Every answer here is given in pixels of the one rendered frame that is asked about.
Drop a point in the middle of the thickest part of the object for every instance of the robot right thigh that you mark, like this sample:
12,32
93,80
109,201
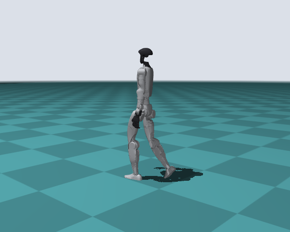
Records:
149,130

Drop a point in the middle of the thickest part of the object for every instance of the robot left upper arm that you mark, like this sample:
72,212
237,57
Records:
141,78

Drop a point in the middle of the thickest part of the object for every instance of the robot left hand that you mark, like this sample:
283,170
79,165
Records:
136,120

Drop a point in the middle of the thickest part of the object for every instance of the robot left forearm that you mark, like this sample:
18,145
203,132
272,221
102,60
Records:
140,100

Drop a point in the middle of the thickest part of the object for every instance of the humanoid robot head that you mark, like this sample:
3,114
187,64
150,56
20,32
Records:
144,52

